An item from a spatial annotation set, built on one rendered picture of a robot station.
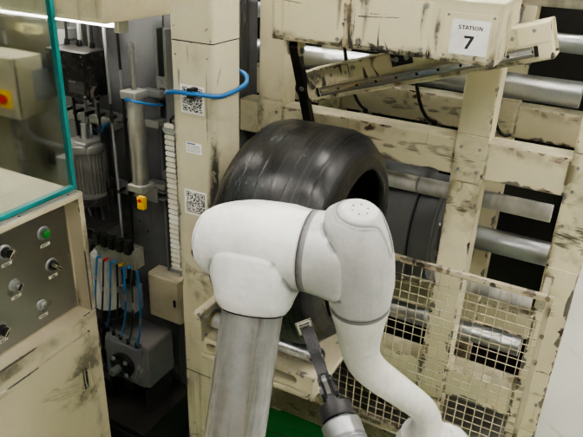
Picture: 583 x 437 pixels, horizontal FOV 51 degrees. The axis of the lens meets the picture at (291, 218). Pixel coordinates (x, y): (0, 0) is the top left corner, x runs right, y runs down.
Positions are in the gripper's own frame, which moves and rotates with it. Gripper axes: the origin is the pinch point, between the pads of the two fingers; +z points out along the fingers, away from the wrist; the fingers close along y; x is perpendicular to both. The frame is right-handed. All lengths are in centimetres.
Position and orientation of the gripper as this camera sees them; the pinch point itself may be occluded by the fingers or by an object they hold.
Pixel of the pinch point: (311, 341)
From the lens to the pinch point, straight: 148.8
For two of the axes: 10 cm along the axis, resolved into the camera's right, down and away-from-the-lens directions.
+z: -2.8, -7.3, 6.3
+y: 2.0, 6.0, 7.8
